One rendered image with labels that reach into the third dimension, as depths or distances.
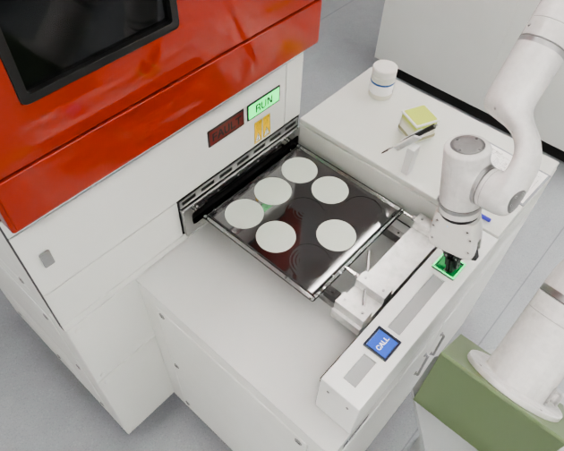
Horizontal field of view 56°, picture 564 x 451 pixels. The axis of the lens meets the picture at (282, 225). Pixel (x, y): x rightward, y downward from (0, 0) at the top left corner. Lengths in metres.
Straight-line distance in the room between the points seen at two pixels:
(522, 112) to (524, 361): 0.44
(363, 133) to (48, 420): 1.49
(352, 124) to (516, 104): 0.60
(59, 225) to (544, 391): 0.95
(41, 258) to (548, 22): 1.02
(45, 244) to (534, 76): 0.95
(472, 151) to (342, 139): 0.54
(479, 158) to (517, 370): 0.38
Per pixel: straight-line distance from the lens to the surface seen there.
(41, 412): 2.21
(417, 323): 1.16
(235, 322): 1.28
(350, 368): 1.09
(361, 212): 1.39
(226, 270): 1.36
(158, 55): 0.98
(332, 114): 1.56
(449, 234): 1.15
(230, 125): 1.30
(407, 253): 1.36
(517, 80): 1.06
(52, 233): 1.11
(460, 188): 1.04
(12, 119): 0.88
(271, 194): 1.41
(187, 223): 1.36
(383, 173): 1.43
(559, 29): 1.09
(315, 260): 1.28
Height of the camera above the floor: 1.94
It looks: 51 degrees down
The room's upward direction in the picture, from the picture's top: 3 degrees clockwise
